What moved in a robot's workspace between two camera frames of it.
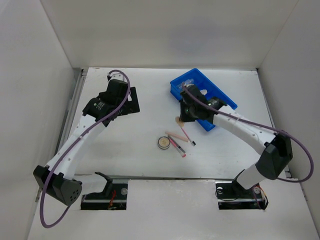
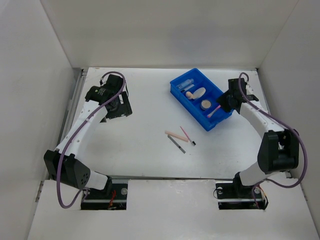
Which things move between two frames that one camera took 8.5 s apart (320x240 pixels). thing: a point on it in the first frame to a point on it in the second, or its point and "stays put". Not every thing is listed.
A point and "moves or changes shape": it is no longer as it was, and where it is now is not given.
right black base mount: (231, 196) stays put
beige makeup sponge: (180, 122) moves or changes shape
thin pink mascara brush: (192, 142) stays put
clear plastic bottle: (186, 83) stays put
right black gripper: (183, 117) to (221, 99)
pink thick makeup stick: (177, 136) stays put
